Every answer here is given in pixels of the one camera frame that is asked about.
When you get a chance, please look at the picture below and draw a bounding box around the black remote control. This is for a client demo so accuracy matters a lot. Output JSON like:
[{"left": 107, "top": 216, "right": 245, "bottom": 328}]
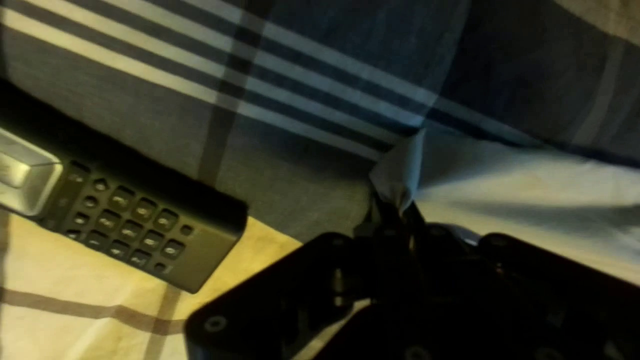
[{"left": 0, "top": 126, "right": 251, "bottom": 297}]

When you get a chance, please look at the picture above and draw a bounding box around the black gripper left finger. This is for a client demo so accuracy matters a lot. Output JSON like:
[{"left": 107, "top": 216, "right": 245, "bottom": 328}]
[{"left": 184, "top": 190, "right": 416, "bottom": 360}]

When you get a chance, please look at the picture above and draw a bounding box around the grey cloth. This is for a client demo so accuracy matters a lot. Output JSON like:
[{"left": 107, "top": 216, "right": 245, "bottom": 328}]
[{"left": 368, "top": 122, "right": 640, "bottom": 289}]

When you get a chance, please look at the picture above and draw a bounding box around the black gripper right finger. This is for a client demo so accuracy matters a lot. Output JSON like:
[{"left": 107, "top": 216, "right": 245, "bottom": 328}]
[{"left": 310, "top": 204, "right": 640, "bottom": 360}]

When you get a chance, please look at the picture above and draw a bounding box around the plaid bed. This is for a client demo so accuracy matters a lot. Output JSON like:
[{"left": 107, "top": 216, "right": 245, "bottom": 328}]
[{"left": 0, "top": 0, "right": 640, "bottom": 360}]

